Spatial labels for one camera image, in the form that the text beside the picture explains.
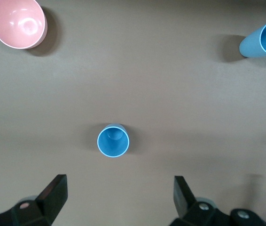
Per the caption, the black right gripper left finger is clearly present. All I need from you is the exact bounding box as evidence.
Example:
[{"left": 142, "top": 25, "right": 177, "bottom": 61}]
[{"left": 0, "top": 174, "right": 68, "bottom": 226}]

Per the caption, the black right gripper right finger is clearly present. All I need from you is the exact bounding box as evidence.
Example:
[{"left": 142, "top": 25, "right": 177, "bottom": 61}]
[{"left": 168, "top": 176, "right": 266, "bottom": 226}]

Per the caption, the plain blue plastic cup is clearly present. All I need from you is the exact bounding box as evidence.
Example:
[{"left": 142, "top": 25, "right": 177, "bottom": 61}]
[
  {"left": 238, "top": 19, "right": 266, "bottom": 58},
  {"left": 97, "top": 123, "right": 130, "bottom": 158}
]

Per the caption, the pink bowl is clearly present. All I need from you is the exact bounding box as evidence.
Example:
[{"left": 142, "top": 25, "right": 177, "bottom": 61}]
[{"left": 0, "top": 0, "right": 48, "bottom": 50}]

